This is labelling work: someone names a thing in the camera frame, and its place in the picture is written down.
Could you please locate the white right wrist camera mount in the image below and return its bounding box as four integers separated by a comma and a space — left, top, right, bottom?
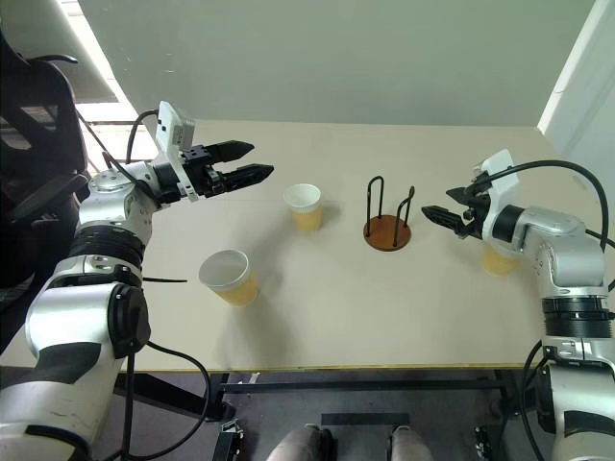
473, 148, 523, 242

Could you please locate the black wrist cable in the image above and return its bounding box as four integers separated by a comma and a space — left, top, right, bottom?
480, 159, 615, 254
76, 109, 162, 193

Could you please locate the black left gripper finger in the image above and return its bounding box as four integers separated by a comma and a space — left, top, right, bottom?
222, 163, 276, 191
206, 139, 256, 164

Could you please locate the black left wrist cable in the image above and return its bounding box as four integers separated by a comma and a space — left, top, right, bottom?
76, 109, 162, 193

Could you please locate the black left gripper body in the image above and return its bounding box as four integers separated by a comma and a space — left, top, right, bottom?
181, 146, 227, 198

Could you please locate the white partition panel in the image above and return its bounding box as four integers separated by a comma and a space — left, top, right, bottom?
536, 0, 615, 162

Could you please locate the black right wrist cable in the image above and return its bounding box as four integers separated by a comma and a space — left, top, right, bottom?
480, 159, 615, 254

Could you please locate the black left elbow cable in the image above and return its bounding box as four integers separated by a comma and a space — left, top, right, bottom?
122, 338, 212, 461

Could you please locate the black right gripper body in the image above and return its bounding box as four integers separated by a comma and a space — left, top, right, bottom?
458, 175, 492, 240

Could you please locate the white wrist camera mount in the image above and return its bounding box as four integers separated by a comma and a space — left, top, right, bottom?
154, 100, 199, 203
473, 148, 523, 242

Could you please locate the black flat plate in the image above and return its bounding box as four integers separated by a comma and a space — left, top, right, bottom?
320, 412, 411, 429

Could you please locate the brown wire cup holder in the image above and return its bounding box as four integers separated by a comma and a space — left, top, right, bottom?
362, 176, 414, 253

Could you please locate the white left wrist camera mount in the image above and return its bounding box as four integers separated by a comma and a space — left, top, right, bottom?
154, 100, 199, 203

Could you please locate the grey-brown rounded shape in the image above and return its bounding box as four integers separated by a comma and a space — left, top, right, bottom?
266, 424, 333, 461
387, 424, 434, 461

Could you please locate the black metal table frame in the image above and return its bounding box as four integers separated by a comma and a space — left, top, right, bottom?
112, 368, 554, 461

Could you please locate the black office chair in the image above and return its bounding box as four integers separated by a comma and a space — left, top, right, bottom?
0, 18, 93, 337

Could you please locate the black right elbow cable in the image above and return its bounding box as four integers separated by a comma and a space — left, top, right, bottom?
521, 339, 556, 461

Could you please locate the yellow white paper cup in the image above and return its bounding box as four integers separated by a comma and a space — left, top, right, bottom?
481, 243, 521, 277
283, 182, 325, 233
198, 249, 261, 309

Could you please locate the black elbow cable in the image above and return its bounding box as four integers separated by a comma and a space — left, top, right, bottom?
122, 338, 212, 461
521, 339, 556, 461

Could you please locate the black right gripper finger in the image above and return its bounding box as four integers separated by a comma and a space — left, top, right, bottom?
445, 185, 475, 206
420, 205, 465, 231

